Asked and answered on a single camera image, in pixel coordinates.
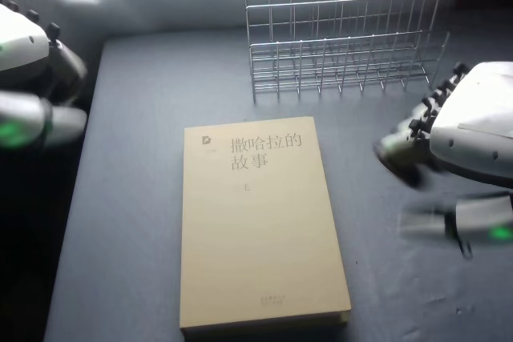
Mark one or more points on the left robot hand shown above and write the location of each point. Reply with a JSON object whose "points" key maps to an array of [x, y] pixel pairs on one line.
{"points": [[20, 45]]}

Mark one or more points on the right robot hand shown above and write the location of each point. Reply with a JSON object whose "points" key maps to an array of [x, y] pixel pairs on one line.
{"points": [[473, 129]]}

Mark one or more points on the cream paperback book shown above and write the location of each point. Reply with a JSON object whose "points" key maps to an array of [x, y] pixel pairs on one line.
{"points": [[256, 218]]}

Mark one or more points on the white backdrop cloth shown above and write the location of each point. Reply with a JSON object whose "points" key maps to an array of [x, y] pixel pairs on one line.
{"points": [[160, 1]]}

